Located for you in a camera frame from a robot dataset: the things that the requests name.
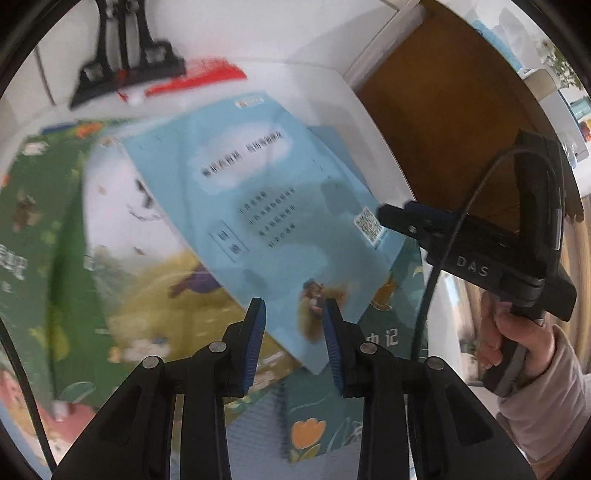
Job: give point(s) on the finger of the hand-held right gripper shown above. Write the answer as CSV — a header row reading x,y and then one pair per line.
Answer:
x,y
401,219

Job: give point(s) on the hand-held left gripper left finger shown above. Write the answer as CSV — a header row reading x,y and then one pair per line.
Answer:
x,y
254,341

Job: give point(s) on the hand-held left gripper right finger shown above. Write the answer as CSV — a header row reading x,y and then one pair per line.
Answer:
x,y
333,350

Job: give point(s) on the pale blue back cover book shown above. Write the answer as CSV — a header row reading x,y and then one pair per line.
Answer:
x,y
258,184

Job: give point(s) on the dark green beetle cover book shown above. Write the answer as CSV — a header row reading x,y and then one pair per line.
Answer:
x,y
32,286

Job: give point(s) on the person's right forearm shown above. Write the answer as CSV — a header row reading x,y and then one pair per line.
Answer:
x,y
549,406

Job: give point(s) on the person's right hand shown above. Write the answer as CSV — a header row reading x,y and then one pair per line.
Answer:
x,y
531,334

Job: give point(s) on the green butterfly cover book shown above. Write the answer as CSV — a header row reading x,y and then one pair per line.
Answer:
x,y
323,406

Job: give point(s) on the light blue textured mat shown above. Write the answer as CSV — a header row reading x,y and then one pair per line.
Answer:
x,y
254,438

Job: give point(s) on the brown wooden door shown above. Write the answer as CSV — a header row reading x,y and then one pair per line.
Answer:
x,y
438,115

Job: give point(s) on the white landscape cover book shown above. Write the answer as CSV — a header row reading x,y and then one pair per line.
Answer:
x,y
138,258

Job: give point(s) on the flower fan on black stand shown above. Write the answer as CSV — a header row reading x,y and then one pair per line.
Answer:
x,y
124,60

